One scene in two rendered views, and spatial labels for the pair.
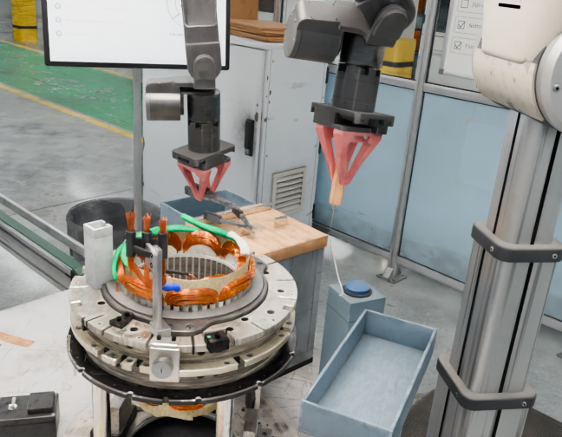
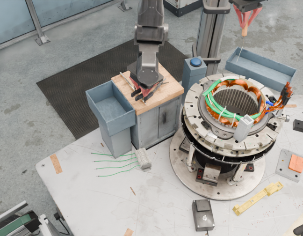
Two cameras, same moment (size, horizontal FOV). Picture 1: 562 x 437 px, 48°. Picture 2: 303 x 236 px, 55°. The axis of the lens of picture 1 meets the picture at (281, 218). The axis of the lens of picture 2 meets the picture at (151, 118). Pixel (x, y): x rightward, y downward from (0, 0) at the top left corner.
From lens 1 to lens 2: 1.27 m
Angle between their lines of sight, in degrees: 67
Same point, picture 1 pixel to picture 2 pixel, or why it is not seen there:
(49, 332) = (118, 221)
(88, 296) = (251, 140)
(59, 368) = (155, 210)
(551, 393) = (62, 58)
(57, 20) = not seen: outside the picture
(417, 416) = (62, 107)
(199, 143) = not seen: hidden behind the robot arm
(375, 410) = (270, 74)
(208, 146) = not seen: hidden behind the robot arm
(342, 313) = (201, 73)
